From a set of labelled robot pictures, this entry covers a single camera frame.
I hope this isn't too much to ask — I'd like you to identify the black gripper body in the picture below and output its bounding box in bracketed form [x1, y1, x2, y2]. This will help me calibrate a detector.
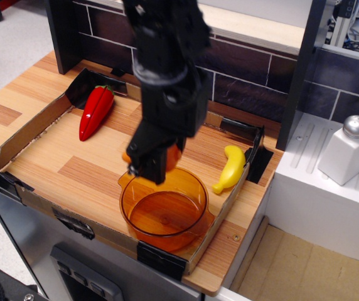
[126, 70, 210, 167]

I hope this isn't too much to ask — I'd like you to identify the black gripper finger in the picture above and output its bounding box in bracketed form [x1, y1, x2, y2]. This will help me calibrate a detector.
[128, 159, 141, 177]
[141, 148, 167, 184]

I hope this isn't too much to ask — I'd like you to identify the orange plastic toy carrot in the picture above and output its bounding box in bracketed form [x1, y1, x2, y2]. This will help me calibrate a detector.
[122, 144, 182, 172]

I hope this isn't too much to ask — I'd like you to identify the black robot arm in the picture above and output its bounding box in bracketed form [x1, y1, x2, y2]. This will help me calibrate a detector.
[124, 1, 211, 184]

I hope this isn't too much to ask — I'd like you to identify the transparent orange plastic pot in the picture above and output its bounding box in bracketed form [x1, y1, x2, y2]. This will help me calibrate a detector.
[118, 167, 215, 253]

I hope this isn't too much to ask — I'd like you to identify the cardboard fence with black tape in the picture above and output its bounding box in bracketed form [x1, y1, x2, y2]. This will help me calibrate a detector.
[0, 69, 264, 277]

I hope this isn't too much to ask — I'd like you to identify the red plastic toy chili pepper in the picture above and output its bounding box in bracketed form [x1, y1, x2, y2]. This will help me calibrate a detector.
[79, 85, 115, 142]

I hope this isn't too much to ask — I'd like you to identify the yellow plastic toy banana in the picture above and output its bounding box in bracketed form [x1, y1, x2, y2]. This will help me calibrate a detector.
[212, 145, 246, 194]

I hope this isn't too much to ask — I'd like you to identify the grey toy oven front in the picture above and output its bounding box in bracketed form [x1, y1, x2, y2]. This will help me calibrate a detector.
[0, 193, 204, 300]

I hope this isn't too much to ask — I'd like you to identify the white toy sink drainboard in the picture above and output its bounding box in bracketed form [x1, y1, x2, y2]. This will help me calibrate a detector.
[265, 114, 359, 260]

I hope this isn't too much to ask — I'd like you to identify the white salt shaker silver cap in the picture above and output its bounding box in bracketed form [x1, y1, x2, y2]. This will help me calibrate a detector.
[318, 115, 359, 186]

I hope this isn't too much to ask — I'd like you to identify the dark grey shelf frame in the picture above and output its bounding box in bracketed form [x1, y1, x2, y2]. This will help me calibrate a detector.
[45, 1, 313, 149]

